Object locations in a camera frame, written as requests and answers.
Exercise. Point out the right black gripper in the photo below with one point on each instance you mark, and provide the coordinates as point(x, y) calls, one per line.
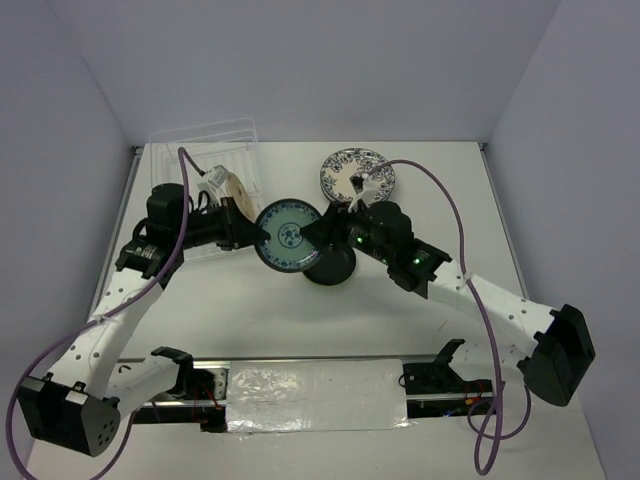
point(332, 224)

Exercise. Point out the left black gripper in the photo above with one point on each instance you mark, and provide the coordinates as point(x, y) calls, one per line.
point(236, 229)

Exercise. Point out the dark green plate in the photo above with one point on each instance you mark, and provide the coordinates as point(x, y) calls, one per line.
point(335, 265)

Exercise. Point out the teal green plate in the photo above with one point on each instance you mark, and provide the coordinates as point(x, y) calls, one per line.
point(287, 251)

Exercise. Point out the white pink plate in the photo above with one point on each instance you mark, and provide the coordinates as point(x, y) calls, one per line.
point(335, 195)

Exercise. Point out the beige plate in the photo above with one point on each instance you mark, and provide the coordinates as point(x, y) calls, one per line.
point(236, 190)

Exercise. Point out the dark patterned plate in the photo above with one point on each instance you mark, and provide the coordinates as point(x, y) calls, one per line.
point(341, 165)

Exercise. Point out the lime green plate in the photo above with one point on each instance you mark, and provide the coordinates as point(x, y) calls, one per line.
point(327, 284)

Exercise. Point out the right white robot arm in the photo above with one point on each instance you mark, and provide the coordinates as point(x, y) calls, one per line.
point(551, 348)

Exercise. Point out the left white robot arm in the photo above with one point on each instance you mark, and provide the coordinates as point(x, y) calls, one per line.
point(79, 403)

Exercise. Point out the silver foil tape patch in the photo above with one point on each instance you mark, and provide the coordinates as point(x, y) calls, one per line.
point(314, 396)

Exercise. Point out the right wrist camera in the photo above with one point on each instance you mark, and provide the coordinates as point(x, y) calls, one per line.
point(369, 189)

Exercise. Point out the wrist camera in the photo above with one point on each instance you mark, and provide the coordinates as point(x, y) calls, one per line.
point(369, 189)
point(214, 182)

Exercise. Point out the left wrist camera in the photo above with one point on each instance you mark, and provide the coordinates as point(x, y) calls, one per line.
point(214, 182)

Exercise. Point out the white wire dish rack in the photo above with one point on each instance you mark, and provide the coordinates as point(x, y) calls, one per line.
point(233, 144)

